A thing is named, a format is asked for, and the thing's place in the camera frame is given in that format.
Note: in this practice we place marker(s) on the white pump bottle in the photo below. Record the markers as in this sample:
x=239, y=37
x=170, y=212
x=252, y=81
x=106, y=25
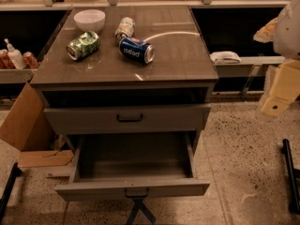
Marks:
x=15, y=56

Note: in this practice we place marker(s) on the green crushed can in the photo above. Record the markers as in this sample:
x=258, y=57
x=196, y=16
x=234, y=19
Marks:
x=83, y=45

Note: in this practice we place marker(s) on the white bowl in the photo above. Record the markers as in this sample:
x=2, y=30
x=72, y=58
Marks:
x=90, y=20

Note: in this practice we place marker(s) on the red can on shelf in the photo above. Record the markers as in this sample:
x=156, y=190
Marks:
x=30, y=60

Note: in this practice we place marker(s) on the folded white cloth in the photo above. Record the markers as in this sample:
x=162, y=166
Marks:
x=225, y=57

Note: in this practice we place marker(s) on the blue pepsi can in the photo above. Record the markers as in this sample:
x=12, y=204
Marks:
x=137, y=50

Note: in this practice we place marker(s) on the grey top drawer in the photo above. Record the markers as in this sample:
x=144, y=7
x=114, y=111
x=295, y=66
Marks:
x=127, y=119

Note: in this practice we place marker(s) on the brown cardboard box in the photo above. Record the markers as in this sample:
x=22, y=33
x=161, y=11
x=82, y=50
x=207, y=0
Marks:
x=27, y=129

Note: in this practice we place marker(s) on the black stand leg left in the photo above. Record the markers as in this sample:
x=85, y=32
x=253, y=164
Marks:
x=15, y=172

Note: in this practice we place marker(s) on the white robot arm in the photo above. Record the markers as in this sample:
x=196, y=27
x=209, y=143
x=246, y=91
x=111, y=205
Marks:
x=284, y=32

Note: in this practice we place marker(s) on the grey shelf rail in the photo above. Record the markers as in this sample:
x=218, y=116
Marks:
x=248, y=67
x=10, y=76

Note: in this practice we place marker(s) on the black rolling table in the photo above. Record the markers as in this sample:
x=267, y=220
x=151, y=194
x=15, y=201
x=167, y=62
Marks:
x=294, y=176

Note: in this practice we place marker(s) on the grey drawer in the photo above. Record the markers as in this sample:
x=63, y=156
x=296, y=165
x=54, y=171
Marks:
x=127, y=119
x=137, y=165

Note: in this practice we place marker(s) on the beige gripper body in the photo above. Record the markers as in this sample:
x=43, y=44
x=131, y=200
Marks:
x=289, y=35

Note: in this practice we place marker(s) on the pale green white can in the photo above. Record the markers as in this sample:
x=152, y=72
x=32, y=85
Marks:
x=125, y=29

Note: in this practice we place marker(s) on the grey drawer cabinet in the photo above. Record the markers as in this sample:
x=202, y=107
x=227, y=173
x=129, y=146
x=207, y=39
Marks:
x=180, y=74

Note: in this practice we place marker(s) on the grey shelf rail left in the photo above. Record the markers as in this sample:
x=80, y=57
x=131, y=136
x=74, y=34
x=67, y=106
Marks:
x=10, y=76

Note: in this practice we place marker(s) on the grey shelf rail right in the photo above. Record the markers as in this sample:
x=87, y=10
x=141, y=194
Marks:
x=248, y=67

